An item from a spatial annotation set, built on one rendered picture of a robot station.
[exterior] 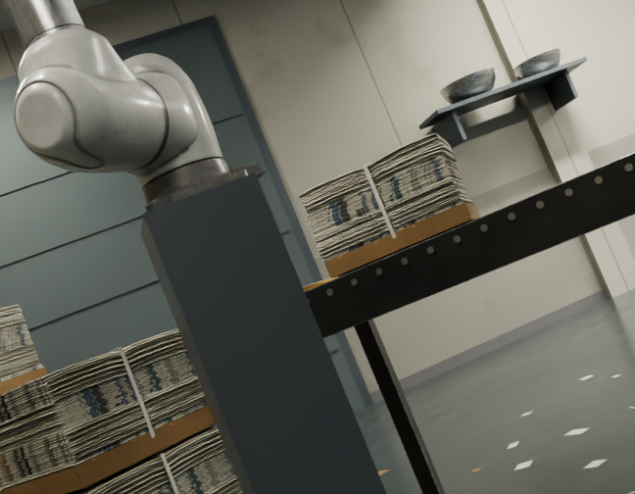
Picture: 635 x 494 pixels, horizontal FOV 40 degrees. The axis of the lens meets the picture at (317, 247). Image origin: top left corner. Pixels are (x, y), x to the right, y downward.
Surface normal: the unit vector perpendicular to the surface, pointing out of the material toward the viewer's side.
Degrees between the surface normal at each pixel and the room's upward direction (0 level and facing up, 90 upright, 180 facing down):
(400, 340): 90
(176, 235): 90
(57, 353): 90
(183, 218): 90
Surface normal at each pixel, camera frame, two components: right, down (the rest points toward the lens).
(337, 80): 0.22, -0.16
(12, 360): 0.71, -0.34
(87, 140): 0.55, 0.55
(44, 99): -0.38, 0.25
